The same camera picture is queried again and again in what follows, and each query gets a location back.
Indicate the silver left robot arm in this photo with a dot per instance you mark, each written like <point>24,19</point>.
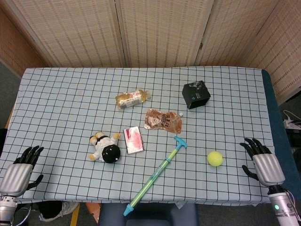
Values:
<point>7,208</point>

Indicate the black cardboard box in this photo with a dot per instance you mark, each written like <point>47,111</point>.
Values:
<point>195,94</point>

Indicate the dark blue chair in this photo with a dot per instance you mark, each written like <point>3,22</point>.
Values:
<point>150,214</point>

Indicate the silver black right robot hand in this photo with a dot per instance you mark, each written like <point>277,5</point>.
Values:
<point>268,167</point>

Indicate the brown foil spout pouch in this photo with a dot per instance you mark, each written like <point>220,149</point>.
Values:
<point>162,120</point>

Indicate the green blue toy water pump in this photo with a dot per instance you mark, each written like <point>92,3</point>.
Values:
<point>156,173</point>

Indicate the woven folding screen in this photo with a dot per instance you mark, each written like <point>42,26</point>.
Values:
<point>160,30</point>

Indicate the dark blue table edge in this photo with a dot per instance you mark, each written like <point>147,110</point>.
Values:
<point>278,122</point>

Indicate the white sneaker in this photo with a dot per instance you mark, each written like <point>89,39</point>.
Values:
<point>68,208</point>

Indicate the orange floor object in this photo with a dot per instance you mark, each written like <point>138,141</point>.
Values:
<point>92,210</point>

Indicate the yellow tennis ball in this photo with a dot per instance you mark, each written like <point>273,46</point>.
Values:
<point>215,159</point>

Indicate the black headed plush doll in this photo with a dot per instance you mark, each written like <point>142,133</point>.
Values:
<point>105,147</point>

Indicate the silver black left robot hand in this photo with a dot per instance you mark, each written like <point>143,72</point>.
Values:
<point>17,176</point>

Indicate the plastic tea drink bottle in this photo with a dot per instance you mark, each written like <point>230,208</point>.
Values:
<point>131,98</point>

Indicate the blue checked tablecloth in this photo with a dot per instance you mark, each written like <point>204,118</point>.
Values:
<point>65,117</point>

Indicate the red flat case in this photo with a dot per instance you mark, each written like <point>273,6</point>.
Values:
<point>134,140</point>

